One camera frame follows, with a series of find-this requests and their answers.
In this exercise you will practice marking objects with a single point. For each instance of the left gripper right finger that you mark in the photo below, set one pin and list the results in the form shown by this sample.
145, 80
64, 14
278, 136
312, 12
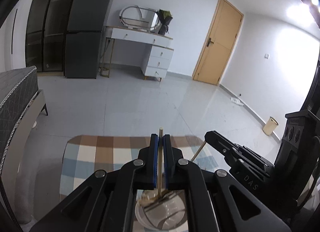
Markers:
215, 201

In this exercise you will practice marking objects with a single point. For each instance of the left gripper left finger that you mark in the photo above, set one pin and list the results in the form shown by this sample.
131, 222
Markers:
105, 200

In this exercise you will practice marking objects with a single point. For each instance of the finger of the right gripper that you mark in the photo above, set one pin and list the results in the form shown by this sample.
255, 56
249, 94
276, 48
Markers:
235, 151

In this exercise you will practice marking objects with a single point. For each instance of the wooden chopstick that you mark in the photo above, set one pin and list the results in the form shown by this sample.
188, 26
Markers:
198, 151
160, 162

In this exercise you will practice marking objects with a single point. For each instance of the beige waste bin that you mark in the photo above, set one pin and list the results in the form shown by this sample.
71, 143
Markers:
270, 126

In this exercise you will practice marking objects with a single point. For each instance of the grey utensil holder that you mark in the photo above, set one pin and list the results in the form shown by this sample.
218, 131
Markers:
165, 214

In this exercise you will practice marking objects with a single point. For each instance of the checkered table cloth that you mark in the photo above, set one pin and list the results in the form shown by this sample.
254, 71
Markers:
84, 155

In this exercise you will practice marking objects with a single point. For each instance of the white paper on floor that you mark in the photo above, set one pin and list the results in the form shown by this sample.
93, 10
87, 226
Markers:
236, 101

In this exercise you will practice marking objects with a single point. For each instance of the yellow wooden door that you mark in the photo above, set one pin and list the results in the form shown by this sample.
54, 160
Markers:
219, 43

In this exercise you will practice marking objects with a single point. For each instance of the grey mattress bed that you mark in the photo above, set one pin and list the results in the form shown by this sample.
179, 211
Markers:
19, 87

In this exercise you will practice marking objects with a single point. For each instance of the white dressing table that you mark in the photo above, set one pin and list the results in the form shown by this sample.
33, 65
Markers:
156, 57

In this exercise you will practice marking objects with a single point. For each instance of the dark grey refrigerator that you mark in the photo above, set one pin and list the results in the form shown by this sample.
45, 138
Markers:
84, 35

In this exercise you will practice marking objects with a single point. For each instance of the black glass cabinet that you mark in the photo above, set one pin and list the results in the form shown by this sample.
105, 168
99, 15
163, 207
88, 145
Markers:
46, 34

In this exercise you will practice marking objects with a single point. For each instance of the oval vanity mirror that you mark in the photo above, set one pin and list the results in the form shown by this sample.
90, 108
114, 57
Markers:
140, 18

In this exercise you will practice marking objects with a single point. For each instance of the white wardrobe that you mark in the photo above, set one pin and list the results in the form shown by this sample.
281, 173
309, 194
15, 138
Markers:
13, 33

